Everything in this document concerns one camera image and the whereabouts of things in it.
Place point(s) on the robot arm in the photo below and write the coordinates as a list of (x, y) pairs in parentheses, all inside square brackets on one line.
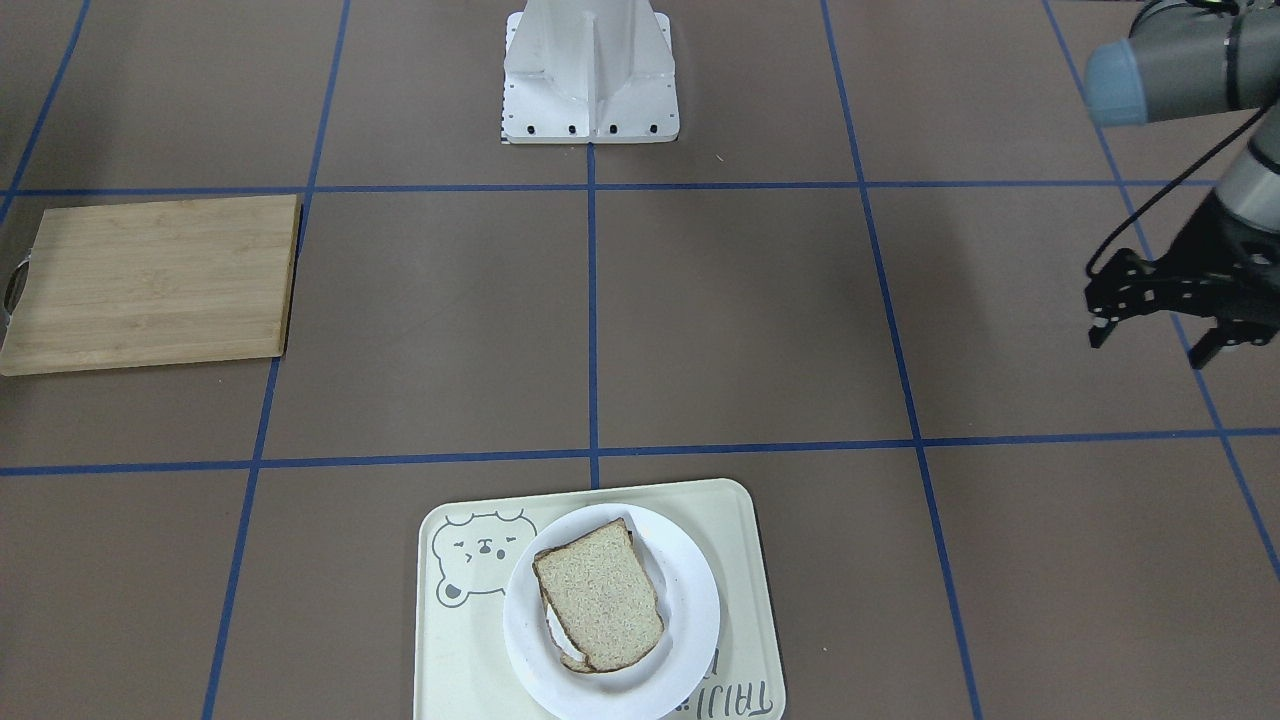
[(1184, 59)]

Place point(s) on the cream bear tray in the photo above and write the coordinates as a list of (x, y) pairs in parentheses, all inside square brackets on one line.
[(468, 550)]

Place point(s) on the white round plate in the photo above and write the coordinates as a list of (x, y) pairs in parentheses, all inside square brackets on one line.
[(613, 612)]

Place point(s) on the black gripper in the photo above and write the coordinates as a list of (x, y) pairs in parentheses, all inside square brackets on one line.
[(1216, 240)]

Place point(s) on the metal cutting board handle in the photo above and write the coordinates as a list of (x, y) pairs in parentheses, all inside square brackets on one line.
[(14, 287)]

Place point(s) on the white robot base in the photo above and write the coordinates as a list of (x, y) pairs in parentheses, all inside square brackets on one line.
[(589, 72)]

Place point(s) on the bamboo cutting board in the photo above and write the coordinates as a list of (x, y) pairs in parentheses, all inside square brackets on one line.
[(156, 283)]

